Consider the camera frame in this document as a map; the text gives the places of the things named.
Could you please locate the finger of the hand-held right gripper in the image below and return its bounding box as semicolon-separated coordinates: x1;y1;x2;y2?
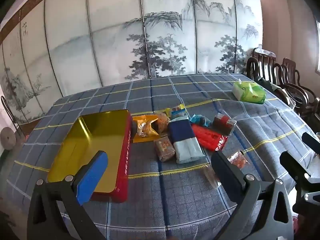
301;131;320;155
279;151;320;214

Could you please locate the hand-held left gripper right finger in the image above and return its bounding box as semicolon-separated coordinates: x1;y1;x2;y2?
211;151;294;240

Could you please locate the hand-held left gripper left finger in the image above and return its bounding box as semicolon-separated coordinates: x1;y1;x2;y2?
26;151;109;240

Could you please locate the clear packet with orange snack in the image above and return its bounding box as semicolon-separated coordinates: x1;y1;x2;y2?
227;150;250;169

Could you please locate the clear packet with brown snack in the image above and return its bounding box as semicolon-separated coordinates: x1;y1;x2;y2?
202;165;222;189

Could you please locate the red and gold tin box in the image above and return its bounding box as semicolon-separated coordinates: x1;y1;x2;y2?
47;109;132;203

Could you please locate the dark red clear snack packet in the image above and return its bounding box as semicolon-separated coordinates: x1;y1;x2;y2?
212;113;237;137

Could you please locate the navy and white snack packet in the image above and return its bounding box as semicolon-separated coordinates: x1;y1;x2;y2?
167;120;206;164

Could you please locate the blue snack packet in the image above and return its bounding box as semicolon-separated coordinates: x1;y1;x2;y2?
189;114;212;127

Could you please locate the square brown snack packet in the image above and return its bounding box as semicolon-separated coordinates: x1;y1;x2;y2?
153;135;175;162

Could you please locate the small colourful snack packet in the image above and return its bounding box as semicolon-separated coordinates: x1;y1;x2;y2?
171;104;187;120

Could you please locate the brown round cake packet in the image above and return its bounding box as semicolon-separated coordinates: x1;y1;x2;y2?
156;113;170;133

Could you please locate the blue plaid tablecloth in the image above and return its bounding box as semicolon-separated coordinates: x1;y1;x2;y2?
5;73;318;240

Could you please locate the dark wooden chair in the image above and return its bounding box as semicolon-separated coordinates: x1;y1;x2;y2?
272;57;312;113
246;47;278;80

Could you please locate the dark cloth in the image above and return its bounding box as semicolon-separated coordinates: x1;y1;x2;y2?
257;77;282;90

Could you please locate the green tissue pack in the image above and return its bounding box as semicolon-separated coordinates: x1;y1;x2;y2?
232;79;267;105

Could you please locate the grey round disc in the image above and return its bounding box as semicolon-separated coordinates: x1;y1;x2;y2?
0;128;16;150

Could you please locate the painted landscape folding screen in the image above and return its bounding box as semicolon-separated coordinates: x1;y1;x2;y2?
0;0;263;128

